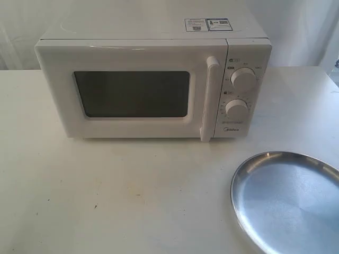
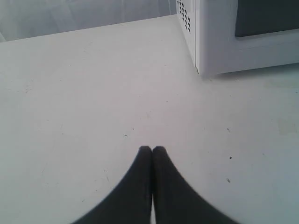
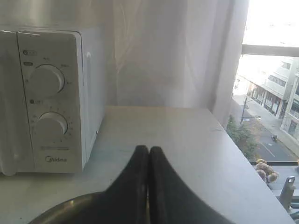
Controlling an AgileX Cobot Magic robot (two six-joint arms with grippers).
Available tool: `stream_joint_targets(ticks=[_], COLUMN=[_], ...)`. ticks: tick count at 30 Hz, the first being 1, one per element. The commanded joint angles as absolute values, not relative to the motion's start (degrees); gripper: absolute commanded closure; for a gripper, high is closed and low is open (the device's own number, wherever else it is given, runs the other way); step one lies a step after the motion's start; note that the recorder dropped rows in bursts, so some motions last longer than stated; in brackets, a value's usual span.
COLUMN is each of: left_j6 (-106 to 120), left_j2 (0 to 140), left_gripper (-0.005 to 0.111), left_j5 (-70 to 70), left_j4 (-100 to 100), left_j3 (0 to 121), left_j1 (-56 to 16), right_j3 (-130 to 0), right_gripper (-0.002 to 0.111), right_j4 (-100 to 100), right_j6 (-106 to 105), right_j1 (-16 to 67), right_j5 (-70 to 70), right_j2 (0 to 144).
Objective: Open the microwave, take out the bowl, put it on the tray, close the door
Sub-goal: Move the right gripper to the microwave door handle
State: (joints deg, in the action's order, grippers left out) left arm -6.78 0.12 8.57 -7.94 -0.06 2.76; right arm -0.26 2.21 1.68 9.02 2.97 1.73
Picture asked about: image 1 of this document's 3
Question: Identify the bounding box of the white microwave door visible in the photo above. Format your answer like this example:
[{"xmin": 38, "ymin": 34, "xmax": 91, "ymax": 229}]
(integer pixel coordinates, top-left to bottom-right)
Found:
[{"xmin": 35, "ymin": 39, "xmax": 228, "ymax": 142}]

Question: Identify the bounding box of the white microwave oven body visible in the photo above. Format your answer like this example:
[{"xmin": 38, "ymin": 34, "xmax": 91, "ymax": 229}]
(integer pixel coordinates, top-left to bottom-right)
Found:
[{"xmin": 40, "ymin": 4, "xmax": 272, "ymax": 138}]

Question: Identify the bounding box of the lower white control knob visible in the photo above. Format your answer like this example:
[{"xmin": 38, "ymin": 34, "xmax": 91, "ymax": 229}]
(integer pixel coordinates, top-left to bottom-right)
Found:
[{"xmin": 225, "ymin": 99, "xmax": 248, "ymax": 121}]

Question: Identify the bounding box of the white control knob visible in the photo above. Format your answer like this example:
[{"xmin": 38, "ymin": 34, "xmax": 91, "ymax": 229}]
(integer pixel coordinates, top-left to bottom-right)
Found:
[
  {"xmin": 225, "ymin": 99, "xmax": 248, "ymax": 121},
  {"xmin": 230, "ymin": 67, "xmax": 257, "ymax": 90}
]

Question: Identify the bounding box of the upper white control knob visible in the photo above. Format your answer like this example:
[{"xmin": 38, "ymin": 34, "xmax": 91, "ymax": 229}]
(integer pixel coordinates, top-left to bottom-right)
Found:
[{"xmin": 230, "ymin": 67, "xmax": 257, "ymax": 90}]

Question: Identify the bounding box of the white label sticker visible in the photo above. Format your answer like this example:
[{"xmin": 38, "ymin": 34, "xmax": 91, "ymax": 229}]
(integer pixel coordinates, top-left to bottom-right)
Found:
[{"xmin": 184, "ymin": 18, "xmax": 209, "ymax": 32}]

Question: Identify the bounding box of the blue label sticker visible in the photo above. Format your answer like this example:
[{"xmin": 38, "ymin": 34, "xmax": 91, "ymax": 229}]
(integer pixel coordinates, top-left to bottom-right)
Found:
[{"xmin": 206, "ymin": 18, "xmax": 233, "ymax": 32}]

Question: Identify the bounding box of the round steel tray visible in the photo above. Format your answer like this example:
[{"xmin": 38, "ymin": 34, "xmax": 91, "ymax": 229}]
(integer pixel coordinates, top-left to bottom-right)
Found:
[{"xmin": 230, "ymin": 151, "xmax": 338, "ymax": 253}]

